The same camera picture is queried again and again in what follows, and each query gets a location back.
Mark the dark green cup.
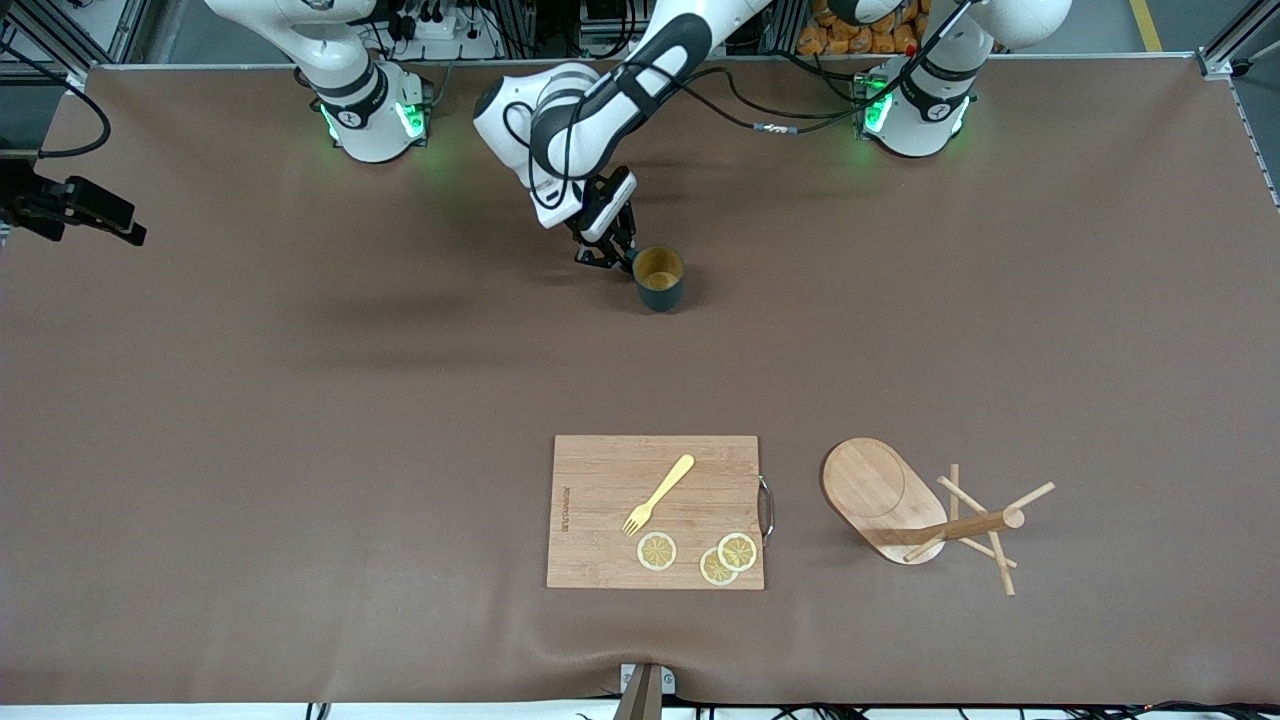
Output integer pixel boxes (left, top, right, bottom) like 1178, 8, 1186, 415
630, 245, 688, 313

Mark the wooden mug tree rack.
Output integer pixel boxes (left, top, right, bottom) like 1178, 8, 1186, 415
821, 437, 1056, 597

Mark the yellow plastic fork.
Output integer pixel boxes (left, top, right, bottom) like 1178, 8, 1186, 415
622, 454, 696, 538

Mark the wooden cutting board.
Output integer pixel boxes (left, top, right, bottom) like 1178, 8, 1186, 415
546, 434, 776, 591

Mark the white power strip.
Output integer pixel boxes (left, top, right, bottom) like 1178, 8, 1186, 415
390, 0, 501, 61

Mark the brown table mat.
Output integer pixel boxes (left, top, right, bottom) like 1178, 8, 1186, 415
0, 55, 1280, 706

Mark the orange snack pack pile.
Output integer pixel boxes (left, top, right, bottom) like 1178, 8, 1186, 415
797, 0, 931, 56

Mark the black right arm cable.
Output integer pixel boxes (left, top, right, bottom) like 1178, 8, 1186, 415
0, 40, 112, 159

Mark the aluminium frame profile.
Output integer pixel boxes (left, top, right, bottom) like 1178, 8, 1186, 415
1197, 0, 1280, 81
0, 0, 151, 81

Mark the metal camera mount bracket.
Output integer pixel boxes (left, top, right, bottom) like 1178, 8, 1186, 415
618, 662, 677, 720

